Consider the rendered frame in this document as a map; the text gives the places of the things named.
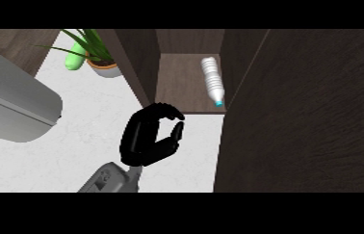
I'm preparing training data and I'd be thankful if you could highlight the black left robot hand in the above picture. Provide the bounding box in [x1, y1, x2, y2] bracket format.
[118, 102, 186, 168]

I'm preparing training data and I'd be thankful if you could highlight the dark wooden cabinet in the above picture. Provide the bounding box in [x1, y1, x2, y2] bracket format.
[98, 29, 272, 116]

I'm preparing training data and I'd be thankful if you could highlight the clear plastic water bottle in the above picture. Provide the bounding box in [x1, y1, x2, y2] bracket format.
[199, 56, 226, 108]

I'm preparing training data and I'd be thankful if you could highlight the dark wooden cabinet door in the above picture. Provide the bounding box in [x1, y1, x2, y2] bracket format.
[213, 29, 364, 194]

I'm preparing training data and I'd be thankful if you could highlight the grey appliance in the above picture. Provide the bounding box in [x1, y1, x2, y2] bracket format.
[0, 54, 64, 143]

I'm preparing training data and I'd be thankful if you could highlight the potted green plant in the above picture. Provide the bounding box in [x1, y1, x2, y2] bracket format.
[33, 29, 124, 79]

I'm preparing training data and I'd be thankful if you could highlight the green cucumber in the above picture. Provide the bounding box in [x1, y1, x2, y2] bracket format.
[64, 39, 90, 71]

